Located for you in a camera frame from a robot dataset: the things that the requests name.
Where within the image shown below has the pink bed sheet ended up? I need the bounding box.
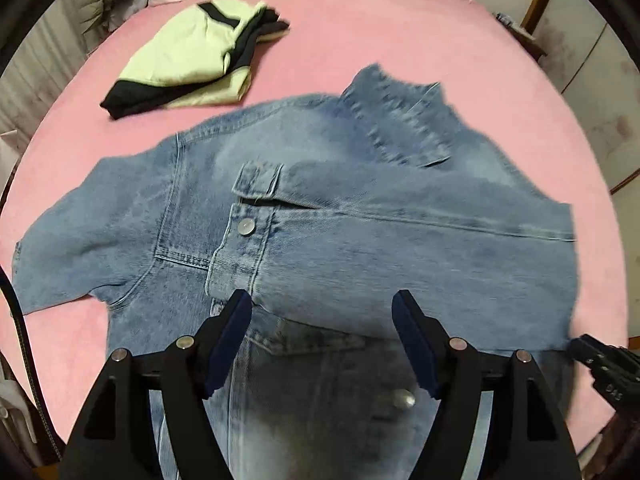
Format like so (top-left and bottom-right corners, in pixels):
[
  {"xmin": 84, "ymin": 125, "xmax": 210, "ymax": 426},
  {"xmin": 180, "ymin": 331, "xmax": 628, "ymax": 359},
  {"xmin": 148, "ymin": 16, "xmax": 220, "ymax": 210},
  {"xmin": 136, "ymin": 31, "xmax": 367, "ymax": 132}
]
[{"xmin": 1, "ymin": 0, "xmax": 628, "ymax": 436}]

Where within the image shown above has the blue denim jacket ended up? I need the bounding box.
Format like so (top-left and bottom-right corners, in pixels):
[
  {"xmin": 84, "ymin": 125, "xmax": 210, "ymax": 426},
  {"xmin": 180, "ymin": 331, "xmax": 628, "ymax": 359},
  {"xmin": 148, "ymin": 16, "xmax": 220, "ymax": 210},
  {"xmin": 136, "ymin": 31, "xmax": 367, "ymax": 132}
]
[{"xmin": 12, "ymin": 65, "xmax": 577, "ymax": 479}]

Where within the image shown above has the dark wooden nightstand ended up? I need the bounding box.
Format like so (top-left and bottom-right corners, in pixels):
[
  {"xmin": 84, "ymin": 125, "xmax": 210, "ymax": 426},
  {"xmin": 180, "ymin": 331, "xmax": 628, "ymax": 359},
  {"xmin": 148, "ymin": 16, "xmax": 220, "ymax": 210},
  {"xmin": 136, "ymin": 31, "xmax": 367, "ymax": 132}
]
[{"xmin": 494, "ymin": 13, "xmax": 547, "ymax": 62}]

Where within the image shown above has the black cable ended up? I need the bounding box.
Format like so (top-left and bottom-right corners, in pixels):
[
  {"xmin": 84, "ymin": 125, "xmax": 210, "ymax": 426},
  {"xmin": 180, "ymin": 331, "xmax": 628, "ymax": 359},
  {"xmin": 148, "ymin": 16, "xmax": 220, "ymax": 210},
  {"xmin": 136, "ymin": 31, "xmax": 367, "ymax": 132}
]
[{"xmin": 0, "ymin": 263, "xmax": 64, "ymax": 461}]

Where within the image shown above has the green and black folded garment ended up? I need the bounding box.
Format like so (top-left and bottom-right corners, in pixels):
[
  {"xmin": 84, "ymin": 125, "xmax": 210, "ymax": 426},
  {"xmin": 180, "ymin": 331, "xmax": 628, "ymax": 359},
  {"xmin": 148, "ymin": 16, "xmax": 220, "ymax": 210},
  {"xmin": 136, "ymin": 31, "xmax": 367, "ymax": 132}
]
[{"xmin": 100, "ymin": 0, "xmax": 290, "ymax": 120}]

